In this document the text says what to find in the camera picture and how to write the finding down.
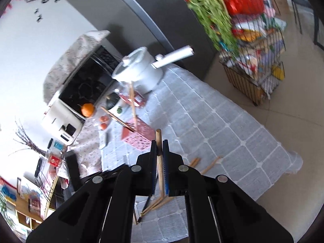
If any white paper roll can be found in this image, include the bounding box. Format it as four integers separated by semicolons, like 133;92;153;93
152;45;194;69

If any black chair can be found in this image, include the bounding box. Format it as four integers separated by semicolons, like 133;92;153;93
286;0;324;46

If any floral table cloth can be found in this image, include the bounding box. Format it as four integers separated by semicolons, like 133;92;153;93
66;116;112;181

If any white checkered tablecloth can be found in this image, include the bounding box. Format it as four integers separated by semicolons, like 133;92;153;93
101;63;303;243

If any wooden shelf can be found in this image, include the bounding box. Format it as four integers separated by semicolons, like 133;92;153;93
5;177;60;236

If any dry branch bundle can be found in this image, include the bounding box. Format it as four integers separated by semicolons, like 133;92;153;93
12;118;49;155

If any white remote control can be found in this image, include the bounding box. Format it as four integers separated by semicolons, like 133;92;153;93
99;129;112;150

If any pink plastic utensil basket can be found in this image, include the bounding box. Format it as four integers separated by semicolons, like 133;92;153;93
121;117;156;152

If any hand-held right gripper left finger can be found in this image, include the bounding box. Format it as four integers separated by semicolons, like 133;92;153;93
27;140;158;243

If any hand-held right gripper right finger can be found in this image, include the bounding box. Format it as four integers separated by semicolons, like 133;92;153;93
163;139;294;243

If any white rice cooker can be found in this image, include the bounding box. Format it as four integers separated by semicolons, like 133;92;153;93
111;47;165;95

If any white microwave oven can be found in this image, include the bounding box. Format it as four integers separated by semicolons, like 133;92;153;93
41;45;122;146

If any red and white box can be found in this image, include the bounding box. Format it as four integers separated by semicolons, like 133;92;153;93
118;88;146;108

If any grey refrigerator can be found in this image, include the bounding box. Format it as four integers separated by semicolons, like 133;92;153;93
48;0;224;82

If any green hanging plant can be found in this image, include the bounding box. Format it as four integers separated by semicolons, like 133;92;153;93
187;0;240;57

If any orange fruit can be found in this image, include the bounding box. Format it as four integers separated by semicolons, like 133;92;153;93
81;103;96;118

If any black rectangular device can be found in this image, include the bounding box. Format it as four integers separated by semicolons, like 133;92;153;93
64;151;82;186

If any patterned microwave cover cloth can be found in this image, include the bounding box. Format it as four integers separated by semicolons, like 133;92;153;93
43;30;111;102

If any blue label box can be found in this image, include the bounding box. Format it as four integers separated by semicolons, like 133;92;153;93
48;138;64;153

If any dark green pumpkin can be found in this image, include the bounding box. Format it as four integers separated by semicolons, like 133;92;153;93
105;92;119;110

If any white jar with green spot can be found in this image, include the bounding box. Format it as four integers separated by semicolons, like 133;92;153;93
115;101;127;115

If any black wire snack rack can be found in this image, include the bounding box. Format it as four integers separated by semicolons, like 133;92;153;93
217;0;288;106

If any red label box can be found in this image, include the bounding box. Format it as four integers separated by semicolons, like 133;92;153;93
46;154;63;168

